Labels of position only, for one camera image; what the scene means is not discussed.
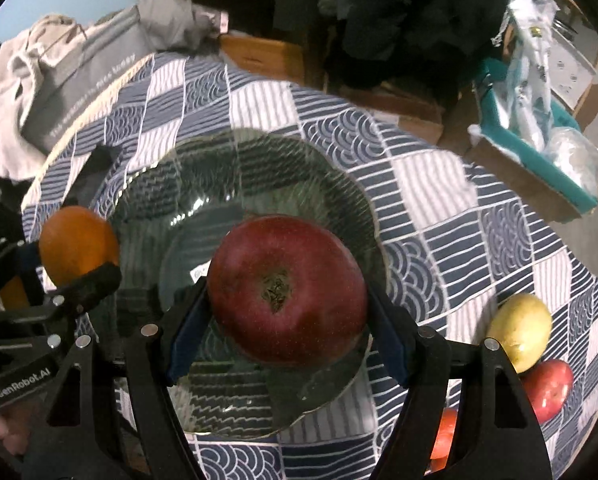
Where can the white printed plastic bag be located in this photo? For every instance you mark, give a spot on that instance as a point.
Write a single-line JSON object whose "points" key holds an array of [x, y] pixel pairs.
{"points": [[524, 60]]}

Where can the white dotted box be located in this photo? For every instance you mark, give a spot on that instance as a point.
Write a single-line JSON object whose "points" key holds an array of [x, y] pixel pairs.
{"points": [[571, 70]]}

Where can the small orange-red fruit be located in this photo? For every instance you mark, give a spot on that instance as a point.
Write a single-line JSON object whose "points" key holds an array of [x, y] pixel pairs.
{"points": [[444, 435]]}

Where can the grey printed bag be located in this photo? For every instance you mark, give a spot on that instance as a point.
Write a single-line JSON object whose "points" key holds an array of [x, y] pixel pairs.
{"points": [[79, 75]]}

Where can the blue white patterned tablecloth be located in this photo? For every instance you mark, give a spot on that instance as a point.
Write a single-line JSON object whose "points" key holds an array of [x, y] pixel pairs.
{"points": [[429, 240]]}

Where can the teal box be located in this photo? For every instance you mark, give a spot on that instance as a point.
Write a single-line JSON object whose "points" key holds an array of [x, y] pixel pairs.
{"points": [[529, 160]]}

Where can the beige cloth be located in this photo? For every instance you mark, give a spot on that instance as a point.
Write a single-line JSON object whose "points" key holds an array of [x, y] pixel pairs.
{"points": [[6, 90]]}

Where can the red apple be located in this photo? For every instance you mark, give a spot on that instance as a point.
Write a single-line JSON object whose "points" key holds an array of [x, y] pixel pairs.
{"points": [[549, 390], [304, 260]]}

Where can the clear glass plate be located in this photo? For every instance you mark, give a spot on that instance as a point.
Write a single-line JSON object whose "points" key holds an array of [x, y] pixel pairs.
{"points": [[259, 180]]}

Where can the yellow-green apple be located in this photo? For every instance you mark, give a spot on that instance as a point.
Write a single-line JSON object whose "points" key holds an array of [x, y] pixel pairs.
{"points": [[521, 327]]}

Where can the grey garment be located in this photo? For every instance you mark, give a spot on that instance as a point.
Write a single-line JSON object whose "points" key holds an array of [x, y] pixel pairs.
{"points": [[179, 15]]}

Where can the clear plastic bag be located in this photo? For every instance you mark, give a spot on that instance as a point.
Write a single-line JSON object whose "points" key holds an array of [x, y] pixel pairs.
{"points": [[574, 155]]}

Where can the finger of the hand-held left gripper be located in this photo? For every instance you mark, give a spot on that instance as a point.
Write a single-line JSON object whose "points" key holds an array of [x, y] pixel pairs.
{"points": [[26, 260], [91, 284]]}

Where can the orange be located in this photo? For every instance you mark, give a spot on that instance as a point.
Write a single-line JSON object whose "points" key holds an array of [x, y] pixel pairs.
{"points": [[74, 240]]}

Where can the brown cardboard box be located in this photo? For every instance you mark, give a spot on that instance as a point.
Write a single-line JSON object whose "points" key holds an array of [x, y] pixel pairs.
{"points": [[501, 177]]}

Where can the black phone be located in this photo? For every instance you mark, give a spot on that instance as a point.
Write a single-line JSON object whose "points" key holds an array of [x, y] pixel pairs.
{"points": [[96, 162]]}

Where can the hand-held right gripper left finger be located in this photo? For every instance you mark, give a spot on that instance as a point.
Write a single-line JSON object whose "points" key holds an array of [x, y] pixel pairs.
{"points": [[189, 332]]}

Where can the dark hanging clothes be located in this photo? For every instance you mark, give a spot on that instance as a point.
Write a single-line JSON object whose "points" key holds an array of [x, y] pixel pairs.
{"points": [[404, 20]]}

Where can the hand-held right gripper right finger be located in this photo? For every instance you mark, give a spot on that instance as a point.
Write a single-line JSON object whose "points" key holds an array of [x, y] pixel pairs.
{"points": [[390, 347]]}

